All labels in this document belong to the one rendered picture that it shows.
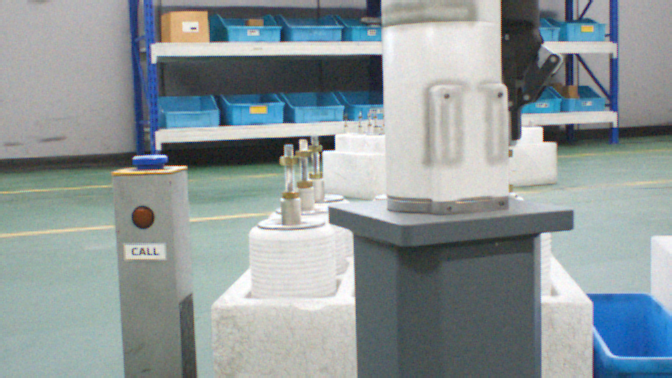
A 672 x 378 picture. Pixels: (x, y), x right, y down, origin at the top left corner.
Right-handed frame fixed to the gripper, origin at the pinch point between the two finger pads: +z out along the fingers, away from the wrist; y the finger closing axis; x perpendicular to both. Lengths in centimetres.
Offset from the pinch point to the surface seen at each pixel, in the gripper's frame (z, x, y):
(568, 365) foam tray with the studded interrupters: 23.8, 4.7, -7.9
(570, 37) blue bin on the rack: -51, -572, 131
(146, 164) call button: 3.1, 13.6, 38.3
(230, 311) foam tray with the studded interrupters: 18.0, 18.3, 23.7
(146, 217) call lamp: 9.0, 15.3, 37.2
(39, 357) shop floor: 35, -3, 77
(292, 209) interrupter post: 8.2, 10.0, 20.9
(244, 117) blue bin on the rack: 2, -369, 292
